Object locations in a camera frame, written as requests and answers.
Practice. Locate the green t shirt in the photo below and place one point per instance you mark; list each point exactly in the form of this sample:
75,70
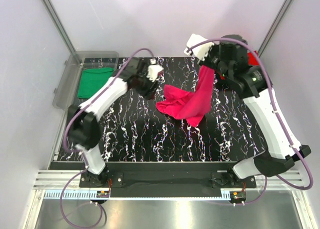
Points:
92,80

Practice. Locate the folded red t shirt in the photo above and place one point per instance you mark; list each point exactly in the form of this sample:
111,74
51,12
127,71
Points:
252,61

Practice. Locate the pink t shirt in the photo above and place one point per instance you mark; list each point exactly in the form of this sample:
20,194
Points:
187,105

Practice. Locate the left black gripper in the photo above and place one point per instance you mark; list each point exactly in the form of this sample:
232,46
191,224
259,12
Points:
148,93

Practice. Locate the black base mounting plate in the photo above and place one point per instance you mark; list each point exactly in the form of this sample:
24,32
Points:
167,180

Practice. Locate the orange connector board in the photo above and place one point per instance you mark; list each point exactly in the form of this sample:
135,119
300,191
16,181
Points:
239,194
103,194

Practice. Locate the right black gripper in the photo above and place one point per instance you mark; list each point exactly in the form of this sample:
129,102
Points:
205,62

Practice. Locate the clear plastic bin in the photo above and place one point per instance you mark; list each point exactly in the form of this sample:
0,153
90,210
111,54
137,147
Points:
66,93

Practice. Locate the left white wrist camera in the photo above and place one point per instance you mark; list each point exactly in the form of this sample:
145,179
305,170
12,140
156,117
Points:
153,70

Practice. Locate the white slotted cable duct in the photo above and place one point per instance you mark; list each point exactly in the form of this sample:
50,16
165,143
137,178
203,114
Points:
72,195

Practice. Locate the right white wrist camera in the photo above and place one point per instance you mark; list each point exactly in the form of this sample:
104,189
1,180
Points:
200,51

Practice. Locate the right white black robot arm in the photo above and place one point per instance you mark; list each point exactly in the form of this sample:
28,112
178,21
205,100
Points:
242,70

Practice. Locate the left orange connector board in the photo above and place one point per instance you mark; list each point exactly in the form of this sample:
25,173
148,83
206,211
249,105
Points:
103,194

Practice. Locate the aluminium frame rail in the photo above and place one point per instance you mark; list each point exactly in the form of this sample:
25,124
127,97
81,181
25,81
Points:
53,179

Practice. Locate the right orange connector board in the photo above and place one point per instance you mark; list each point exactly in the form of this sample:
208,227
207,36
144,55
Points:
239,194

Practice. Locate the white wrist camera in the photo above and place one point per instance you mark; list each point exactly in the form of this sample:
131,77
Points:
200,51
153,70

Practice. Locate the black marbled table mat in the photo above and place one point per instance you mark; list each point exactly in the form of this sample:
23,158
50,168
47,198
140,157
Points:
133,130

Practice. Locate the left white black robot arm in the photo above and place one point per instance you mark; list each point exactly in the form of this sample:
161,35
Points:
83,128

